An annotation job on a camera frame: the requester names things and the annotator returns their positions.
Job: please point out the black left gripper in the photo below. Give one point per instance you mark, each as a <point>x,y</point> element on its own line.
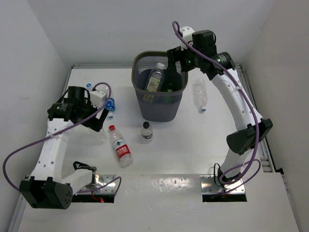
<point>96,123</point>

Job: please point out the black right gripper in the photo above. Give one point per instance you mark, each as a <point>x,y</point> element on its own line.
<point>175,54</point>

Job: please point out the clear bottle blue cap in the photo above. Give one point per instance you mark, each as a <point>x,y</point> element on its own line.
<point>97,137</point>
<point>89,87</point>

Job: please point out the green soda bottle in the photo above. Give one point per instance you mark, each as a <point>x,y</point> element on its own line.
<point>171,83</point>

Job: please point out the pineapple juice bottle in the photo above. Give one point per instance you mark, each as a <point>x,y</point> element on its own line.
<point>155,78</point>

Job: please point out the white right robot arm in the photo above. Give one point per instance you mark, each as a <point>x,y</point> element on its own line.
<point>198,50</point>

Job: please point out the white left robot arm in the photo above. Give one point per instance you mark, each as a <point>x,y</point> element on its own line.
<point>45,187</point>

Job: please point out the grey mesh waste bin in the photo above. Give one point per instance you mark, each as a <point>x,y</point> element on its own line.
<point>155,106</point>

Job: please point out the blue label bottle left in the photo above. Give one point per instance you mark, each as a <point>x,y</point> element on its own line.
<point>110,106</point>

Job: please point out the red label water bottle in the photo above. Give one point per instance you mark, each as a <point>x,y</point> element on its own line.
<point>120,146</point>

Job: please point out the clear crushed bottle right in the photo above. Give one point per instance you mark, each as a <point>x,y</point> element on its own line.
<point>200,95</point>

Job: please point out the small black cap bottle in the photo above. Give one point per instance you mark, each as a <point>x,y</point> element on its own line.
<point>146,132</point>

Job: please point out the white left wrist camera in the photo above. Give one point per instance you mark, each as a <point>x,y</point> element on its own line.
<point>97,98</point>

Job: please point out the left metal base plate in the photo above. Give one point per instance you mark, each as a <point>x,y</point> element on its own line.
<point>100,180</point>

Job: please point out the metal base plate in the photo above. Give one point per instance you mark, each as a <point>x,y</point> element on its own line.
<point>210,187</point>
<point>100,180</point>

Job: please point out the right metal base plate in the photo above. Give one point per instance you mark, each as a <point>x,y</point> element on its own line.
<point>210,187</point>

